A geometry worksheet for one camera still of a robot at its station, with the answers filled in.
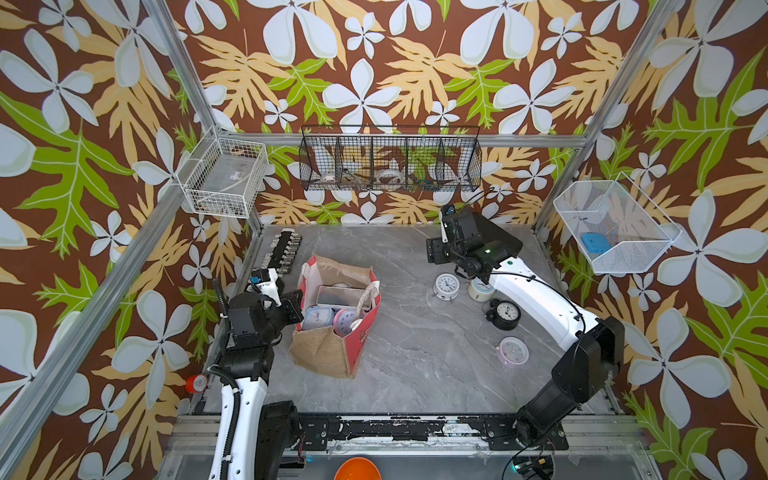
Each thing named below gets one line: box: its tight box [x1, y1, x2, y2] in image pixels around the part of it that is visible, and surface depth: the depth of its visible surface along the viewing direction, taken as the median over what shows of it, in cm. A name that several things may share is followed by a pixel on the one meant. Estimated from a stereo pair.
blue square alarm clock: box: [302, 305, 334, 331], surface depth 88 cm
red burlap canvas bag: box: [289, 255, 381, 379], surface depth 81 cm
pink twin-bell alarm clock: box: [332, 309, 357, 337], surface depth 88 cm
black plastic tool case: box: [473, 213, 523, 256], surface depth 117 cm
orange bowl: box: [334, 457, 382, 480], surface depth 67 cm
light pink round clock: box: [496, 336, 530, 368], surface depth 88 cm
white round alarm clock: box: [433, 273, 460, 301], surface depth 100 cm
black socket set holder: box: [261, 228, 303, 278], surface depth 113 cm
